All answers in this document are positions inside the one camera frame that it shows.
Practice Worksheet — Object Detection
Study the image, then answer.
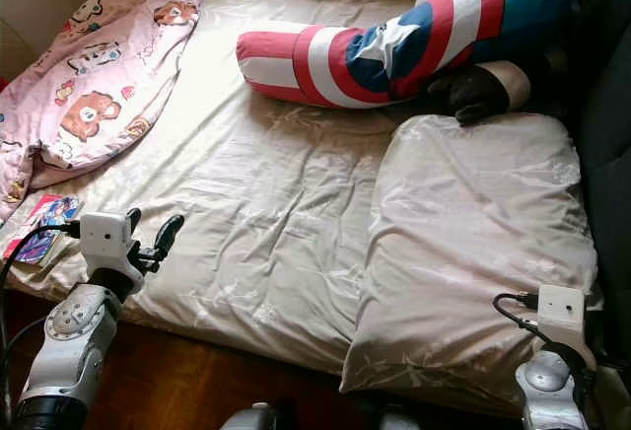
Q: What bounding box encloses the colourful comic book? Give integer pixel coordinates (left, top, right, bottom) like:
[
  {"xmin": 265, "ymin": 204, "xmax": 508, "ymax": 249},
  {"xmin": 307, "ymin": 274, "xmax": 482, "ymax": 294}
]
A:
[{"xmin": 5, "ymin": 193, "xmax": 82, "ymax": 266}]

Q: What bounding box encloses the pink cartoon bear blanket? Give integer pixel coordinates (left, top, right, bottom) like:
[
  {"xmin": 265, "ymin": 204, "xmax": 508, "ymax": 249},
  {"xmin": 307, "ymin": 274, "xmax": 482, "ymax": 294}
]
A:
[{"xmin": 0, "ymin": 0, "xmax": 203, "ymax": 229}]

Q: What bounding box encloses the bed with beige floral sheet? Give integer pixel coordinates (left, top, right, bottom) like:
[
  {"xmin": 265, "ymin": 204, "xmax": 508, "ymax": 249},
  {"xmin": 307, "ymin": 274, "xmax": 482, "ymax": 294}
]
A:
[{"xmin": 0, "ymin": 0, "xmax": 602, "ymax": 421}]

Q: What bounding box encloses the silver left robot leg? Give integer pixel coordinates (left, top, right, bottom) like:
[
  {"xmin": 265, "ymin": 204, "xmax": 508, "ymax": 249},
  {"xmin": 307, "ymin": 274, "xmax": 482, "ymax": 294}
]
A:
[{"xmin": 219, "ymin": 402, "xmax": 299, "ymax": 430}]

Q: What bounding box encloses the red white blue star bolster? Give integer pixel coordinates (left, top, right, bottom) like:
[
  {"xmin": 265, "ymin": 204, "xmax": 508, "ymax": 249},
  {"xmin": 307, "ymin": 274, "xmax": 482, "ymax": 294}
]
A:
[{"xmin": 237, "ymin": 0, "xmax": 578, "ymax": 108}]

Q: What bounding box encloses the large beige pillow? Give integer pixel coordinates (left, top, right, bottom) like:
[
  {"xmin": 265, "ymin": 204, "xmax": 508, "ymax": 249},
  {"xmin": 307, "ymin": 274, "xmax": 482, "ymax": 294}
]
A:
[{"xmin": 340, "ymin": 112, "xmax": 602, "ymax": 413}]

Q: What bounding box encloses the black and tan plush toy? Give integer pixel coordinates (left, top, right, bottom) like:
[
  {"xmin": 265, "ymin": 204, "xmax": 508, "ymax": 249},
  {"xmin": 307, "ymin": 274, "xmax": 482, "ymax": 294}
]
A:
[{"xmin": 424, "ymin": 58, "xmax": 535, "ymax": 125}]

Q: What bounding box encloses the dark grey furniture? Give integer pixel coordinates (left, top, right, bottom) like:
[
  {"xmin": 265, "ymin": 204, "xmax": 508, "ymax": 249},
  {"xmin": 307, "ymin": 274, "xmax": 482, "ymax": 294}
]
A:
[{"xmin": 532, "ymin": 0, "xmax": 631, "ymax": 421}]

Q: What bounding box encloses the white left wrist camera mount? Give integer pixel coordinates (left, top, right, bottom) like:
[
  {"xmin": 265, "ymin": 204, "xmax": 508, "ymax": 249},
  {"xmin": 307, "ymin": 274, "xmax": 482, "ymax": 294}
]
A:
[{"xmin": 79, "ymin": 211, "xmax": 146, "ymax": 298}]

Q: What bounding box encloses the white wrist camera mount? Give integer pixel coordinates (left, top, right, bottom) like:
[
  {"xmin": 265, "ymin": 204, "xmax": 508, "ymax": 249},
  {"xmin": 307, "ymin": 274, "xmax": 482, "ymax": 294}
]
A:
[
  {"xmin": 537, "ymin": 284, "xmax": 600, "ymax": 372},
  {"xmin": 79, "ymin": 211, "xmax": 146, "ymax": 298}
]

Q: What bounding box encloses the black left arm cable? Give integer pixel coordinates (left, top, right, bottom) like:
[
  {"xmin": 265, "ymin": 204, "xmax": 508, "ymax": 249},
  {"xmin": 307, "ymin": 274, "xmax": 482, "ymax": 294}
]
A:
[{"xmin": 0, "ymin": 218, "xmax": 85, "ymax": 430}]

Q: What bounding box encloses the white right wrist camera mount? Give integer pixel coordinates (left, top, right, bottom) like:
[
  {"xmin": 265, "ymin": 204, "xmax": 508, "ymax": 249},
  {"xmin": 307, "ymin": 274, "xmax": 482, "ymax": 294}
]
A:
[{"xmin": 537, "ymin": 284, "xmax": 600, "ymax": 372}]

